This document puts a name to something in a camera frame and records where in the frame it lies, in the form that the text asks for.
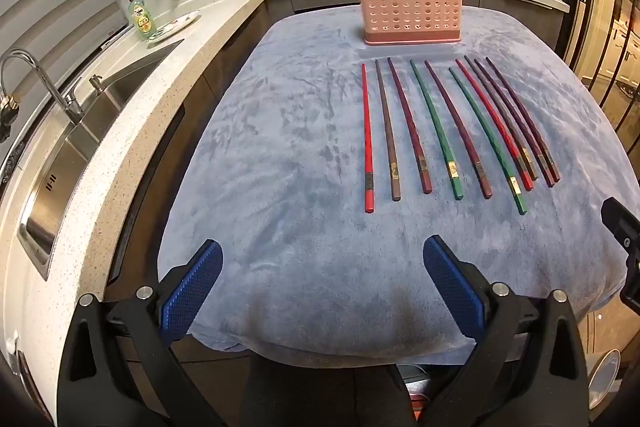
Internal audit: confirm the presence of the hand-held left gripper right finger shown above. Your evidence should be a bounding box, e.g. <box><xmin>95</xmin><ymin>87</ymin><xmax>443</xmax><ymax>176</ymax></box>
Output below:
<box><xmin>422</xmin><ymin>234</ymin><xmax>591</xmax><ymax>427</ymax></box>

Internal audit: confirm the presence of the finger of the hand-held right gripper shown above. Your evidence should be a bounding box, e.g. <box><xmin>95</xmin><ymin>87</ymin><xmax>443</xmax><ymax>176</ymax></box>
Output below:
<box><xmin>601</xmin><ymin>196</ymin><xmax>640</xmax><ymax>308</ymax></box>

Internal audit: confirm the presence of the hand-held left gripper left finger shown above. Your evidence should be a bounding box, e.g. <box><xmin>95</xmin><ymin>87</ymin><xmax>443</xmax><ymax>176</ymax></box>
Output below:
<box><xmin>55</xmin><ymin>239</ymin><xmax>226</xmax><ymax>427</ymax></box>

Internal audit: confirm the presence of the purple chopstick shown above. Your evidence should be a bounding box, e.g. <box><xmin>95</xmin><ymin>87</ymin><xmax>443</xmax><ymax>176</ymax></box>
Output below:
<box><xmin>474</xmin><ymin>59</ymin><xmax>556</xmax><ymax>188</ymax></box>
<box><xmin>485</xmin><ymin>57</ymin><xmax>561</xmax><ymax>182</ymax></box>

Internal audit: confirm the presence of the green chopstick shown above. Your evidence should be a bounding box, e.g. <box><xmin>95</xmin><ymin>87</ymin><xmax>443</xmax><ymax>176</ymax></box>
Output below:
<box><xmin>410</xmin><ymin>59</ymin><xmax>464</xmax><ymax>202</ymax></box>
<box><xmin>449</xmin><ymin>67</ymin><xmax>529</xmax><ymax>215</ymax></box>

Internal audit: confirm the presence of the brown chopstick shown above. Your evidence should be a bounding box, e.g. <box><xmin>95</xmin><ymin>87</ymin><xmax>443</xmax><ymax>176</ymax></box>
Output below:
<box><xmin>375</xmin><ymin>58</ymin><xmax>402</xmax><ymax>202</ymax></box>
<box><xmin>464</xmin><ymin>55</ymin><xmax>538</xmax><ymax>182</ymax></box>

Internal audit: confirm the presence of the dark red chopstick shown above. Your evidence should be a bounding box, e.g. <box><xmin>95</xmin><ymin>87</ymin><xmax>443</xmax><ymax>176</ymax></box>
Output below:
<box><xmin>425</xmin><ymin>59</ymin><xmax>494</xmax><ymax>200</ymax></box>
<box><xmin>387</xmin><ymin>57</ymin><xmax>432</xmax><ymax>195</ymax></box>

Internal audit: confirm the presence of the pink perforated utensil basket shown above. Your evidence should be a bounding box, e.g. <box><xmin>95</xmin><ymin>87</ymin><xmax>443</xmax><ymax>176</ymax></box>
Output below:
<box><xmin>352</xmin><ymin>0</ymin><xmax>465</xmax><ymax>46</ymax></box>

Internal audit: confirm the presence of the blue fleece blanket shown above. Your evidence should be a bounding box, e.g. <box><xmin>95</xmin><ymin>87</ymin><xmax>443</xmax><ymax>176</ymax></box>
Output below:
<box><xmin>157</xmin><ymin>4</ymin><xmax>640</xmax><ymax>355</ymax></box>

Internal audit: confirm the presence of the white round dish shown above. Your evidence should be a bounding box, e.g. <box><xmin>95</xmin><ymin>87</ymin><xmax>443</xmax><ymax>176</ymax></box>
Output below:
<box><xmin>587</xmin><ymin>349</ymin><xmax>623</xmax><ymax>413</ymax></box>

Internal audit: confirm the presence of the steel sink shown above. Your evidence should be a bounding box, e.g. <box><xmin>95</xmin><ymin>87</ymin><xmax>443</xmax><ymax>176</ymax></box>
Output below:
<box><xmin>17</xmin><ymin>38</ymin><xmax>185</xmax><ymax>283</ymax></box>

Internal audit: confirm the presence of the chrome faucet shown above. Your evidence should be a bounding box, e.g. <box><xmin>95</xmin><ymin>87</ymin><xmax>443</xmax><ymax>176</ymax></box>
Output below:
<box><xmin>0</xmin><ymin>49</ymin><xmax>85</xmax><ymax>125</ymax></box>

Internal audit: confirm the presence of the black faucet sprayer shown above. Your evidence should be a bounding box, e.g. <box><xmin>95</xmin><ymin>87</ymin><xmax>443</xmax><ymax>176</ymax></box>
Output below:
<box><xmin>0</xmin><ymin>92</ymin><xmax>21</xmax><ymax>142</ymax></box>

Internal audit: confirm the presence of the patterned plate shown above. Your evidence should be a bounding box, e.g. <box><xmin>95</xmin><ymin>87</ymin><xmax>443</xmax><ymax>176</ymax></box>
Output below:
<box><xmin>145</xmin><ymin>10</ymin><xmax>202</xmax><ymax>45</ymax></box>

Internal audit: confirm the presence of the green dish soap bottle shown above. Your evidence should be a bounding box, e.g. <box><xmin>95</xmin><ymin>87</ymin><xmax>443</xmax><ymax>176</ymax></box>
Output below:
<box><xmin>126</xmin><ymin>0</ymin><xmax>158</xmax><ymax>42</ymax></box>

